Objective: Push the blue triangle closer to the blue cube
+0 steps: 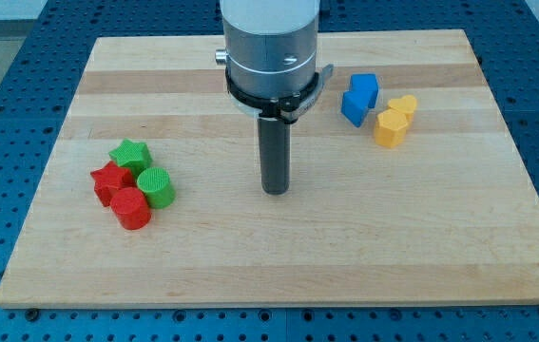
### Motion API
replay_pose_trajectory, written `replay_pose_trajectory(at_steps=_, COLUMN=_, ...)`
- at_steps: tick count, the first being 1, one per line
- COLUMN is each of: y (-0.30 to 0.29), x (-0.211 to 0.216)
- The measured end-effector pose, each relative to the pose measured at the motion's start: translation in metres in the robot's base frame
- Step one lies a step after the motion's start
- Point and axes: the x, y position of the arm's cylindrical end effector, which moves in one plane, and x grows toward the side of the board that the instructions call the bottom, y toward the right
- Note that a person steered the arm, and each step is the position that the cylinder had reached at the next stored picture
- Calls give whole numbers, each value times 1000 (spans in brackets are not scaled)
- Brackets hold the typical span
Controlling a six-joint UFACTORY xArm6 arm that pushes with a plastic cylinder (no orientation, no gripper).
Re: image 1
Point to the black clamp ring mount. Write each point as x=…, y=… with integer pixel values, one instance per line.
x=285, y=109

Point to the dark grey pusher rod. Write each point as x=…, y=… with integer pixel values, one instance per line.
x=274, y=148

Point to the blue triangle block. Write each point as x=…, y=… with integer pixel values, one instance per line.
x=354, y=106

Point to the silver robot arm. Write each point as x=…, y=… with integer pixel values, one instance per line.
x=271, y=73

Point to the blue cube block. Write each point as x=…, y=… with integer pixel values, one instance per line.
x=366, y=83

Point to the yellow pentagon block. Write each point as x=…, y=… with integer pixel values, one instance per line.
x=390, y=128

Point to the yellow heart block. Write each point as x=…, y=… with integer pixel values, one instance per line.
x=406, y=104

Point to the green cylinder block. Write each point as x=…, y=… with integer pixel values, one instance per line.
x=156, y=185

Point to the green star block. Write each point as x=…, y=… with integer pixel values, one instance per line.
x=134, y=156

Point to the red cylinder block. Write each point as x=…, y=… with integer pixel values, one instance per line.
x=130, y=207

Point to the red star block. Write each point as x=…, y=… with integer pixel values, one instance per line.
x=109, y=180

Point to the wooden board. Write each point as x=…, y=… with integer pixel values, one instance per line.
x=449, y=217

